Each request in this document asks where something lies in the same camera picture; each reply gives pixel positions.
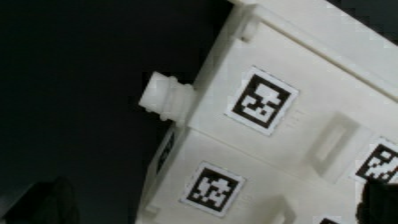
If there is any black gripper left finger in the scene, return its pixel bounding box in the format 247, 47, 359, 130
0, 177, 80, 224

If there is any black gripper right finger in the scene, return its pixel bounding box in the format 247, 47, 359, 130
355, 180, 398, 224

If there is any white cabinet body box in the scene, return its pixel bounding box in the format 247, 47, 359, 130
135, 0, 398, 224

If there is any white panel with knob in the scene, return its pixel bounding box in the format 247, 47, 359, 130
135, 127, 357, 224

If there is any white cabinet door panel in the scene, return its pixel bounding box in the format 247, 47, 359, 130
188, 25, 398, 184

